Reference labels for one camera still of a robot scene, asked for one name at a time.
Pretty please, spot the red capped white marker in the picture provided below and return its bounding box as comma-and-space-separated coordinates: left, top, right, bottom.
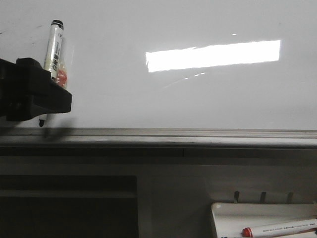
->
241, 218, 317, 238

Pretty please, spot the white marker tray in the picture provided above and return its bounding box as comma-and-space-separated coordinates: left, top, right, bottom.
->
211, 203, 317, 238

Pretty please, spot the white black whiteboard marker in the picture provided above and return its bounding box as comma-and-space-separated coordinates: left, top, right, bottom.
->
38, 19, 64, 127

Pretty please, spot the red round magnet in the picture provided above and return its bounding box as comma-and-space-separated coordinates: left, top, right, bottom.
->
56, 69, 67, 89

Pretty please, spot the white whiteboard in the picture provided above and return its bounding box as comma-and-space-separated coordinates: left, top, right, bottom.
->
0, 0, 317, 147

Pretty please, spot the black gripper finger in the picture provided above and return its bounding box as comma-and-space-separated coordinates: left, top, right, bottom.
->
0, 58, 72, 121

